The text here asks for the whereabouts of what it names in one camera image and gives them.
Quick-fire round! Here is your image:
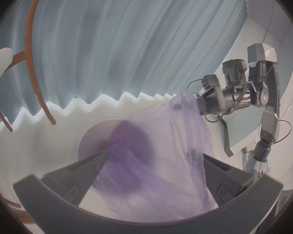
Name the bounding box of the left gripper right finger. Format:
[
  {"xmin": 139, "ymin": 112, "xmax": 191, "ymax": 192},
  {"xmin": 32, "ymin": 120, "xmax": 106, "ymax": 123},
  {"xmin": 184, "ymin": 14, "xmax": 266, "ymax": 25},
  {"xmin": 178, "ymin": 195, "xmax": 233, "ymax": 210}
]
[{"xmin": 203, "ymin": 153, "xmax": 255, "ymax": 207}]

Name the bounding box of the purple plastic bag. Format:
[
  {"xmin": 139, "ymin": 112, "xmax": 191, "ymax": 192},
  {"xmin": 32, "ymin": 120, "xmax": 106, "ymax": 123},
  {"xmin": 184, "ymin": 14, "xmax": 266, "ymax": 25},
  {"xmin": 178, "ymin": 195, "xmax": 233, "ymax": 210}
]
[{"xmin": 90, "ymin": 90, "xmax": 219, "ymax": 220}]

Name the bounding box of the black cable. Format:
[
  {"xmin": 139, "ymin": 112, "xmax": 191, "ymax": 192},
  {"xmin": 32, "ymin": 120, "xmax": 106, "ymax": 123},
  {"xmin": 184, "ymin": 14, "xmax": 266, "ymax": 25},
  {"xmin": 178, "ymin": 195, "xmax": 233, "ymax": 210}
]
[
  {"xmin": 275, "ymin": 120, "xmax": 293, "ymax": 143},
  {"xmin": 188, "ymin": 78, "xmax": 206, "ymax": 96}
]

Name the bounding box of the white trash bin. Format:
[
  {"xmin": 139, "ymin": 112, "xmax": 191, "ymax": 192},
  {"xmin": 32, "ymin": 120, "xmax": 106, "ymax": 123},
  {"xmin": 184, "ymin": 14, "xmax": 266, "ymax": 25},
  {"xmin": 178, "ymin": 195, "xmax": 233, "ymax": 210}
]
[{"xmin": 74, "ymin": 117, "xmax": 137, "ymax": 163}]

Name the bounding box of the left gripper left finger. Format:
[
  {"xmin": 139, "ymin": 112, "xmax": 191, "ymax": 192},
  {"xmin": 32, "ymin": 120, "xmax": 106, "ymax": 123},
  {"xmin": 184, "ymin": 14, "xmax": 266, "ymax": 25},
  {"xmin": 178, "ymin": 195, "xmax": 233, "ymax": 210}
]
[{"xmin": 41, "ymin": 150, "xmax": 110, "ymax": 203}]

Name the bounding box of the white wooden-legged chair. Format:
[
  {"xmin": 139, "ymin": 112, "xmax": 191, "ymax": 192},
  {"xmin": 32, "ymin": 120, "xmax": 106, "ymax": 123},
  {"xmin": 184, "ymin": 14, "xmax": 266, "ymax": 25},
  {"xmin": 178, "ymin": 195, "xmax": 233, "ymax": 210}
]
[{"xmin": 0, "ymin": 0, "xmax": 56, "ymax": 225}]

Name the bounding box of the pale blue curtain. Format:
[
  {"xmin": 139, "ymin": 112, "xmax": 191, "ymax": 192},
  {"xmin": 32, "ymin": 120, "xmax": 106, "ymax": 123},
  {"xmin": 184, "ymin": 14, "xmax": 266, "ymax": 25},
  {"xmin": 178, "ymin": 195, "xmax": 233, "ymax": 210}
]
[{"xmin": 0, "ymin": 0, "xmax": 248, "ymax": 131}]

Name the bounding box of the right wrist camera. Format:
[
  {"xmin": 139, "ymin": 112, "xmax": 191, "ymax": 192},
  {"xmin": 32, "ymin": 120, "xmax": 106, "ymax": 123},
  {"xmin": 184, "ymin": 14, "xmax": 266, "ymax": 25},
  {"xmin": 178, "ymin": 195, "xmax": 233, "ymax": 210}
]
[{"xmin": 201, "ymin": 75, "xmax": 220, "ymax": 88}]

